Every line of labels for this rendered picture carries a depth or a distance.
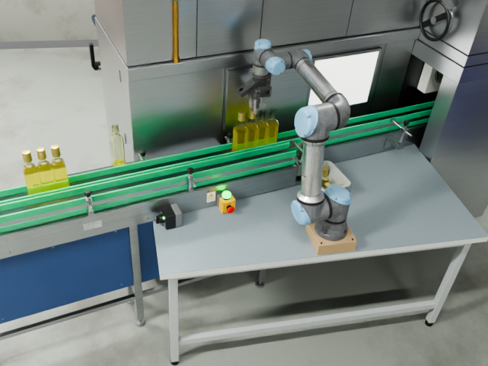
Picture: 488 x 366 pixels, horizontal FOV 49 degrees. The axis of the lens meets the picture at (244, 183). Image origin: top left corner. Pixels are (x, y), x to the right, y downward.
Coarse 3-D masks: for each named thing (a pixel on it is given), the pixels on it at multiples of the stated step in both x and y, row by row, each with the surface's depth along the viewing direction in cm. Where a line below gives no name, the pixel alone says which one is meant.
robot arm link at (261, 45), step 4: (260, 40) 237; (264, 40) 237; (268, 40) 237; (256, 44) 235; (260, 44) 234; (264, 44) 233; (268, 44) 234; (256, 48) 235; (260, 48) 234; (264, 48) 234; (268, 48) 235; (256, 52) 236; (260, 52) 234; (256, 56) 237; (256, 60) 238; (256, 64) 239; (260, 64) 239
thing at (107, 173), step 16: (384, 112) 303; (400, 112) 309; (416, 112) 316; (224, 144) 267; (144, 160) 252; (160, 160) 255; (176, 160) 260; (80, 176) 241; (96, 176) 244; (112, 176) 249; (0, 192) 228; (16, 192) 231
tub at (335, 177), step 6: (324, 162) 282; (330, 162) 282; (330, 168) 282; (336, 168) 278; (330, 174) 283; (336, 174) 278; (342, 174) 275; (330, 180) 282; (336, 180) 279; (342, 180) 275; (348, 180) 271; (342, 186) 267; (348, 186) 268
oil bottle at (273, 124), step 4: (268, 120) 264; (272, 120) 264; (276, 120) 264; (268, 124) 264; (272, 124) 264; (276, 124) 265; (268, 128) 265; (272, 128) 265; (276, 128) 266; (268, 132) 266; (272, 132) 267; (276, 132) 268; (268, 136) 268; (272, 136) 268; (276, 136) 270; (268, 140) 269; (272, 140) 270; (276, 140) 271
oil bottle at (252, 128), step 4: (248, 124) 260; (252, 124) 260; (256, 124) 261; (248, 128) 259; (252, 128) 260; (256, 128) 261; (248, 132) 261; (252, 132) 261; (256, 132) 263; (248, 136) 262; (252, 136) 263; (256, 136) 264; (248, 140) 264; (252, 140) 264; (256, 140) 266; (248, 144) 265; (252, 144) 266
